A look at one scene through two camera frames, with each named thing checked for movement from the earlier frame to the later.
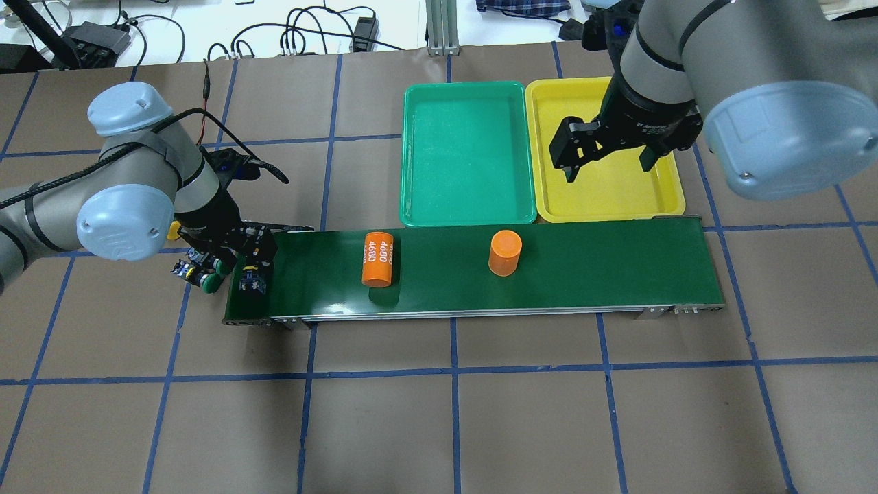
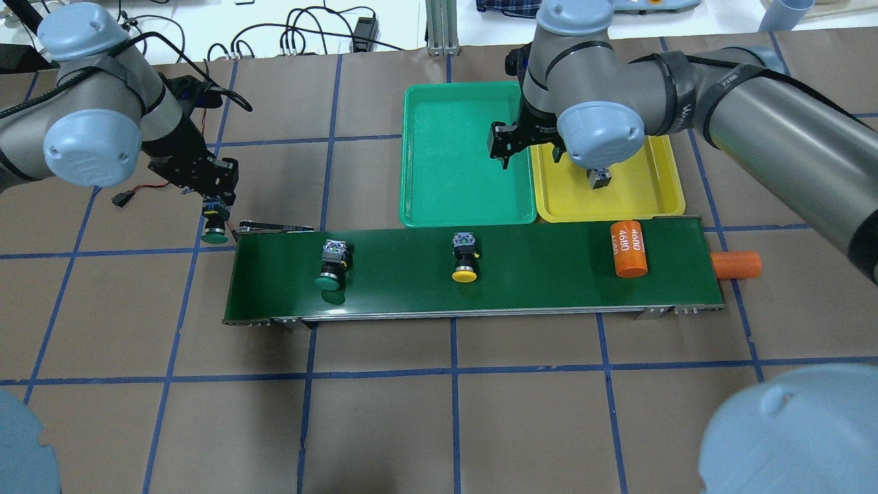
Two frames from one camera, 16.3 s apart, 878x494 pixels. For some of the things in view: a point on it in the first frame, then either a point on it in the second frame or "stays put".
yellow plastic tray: (612, 185) stays put
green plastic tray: (465, 155) stays put
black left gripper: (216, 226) to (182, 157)
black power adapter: (367, 27) stays put
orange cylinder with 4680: (378, 259) to (629, 248)
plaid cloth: (536, 8) stays put
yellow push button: (173, 233) to (464, 251)
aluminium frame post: (441, 27) stays put
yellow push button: (252, 280) to (598, 178)
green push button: (221, 267) to (334, 261)
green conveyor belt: (658, 267) stays put
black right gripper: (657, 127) to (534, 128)
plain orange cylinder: (504, 253) to (737, 265)
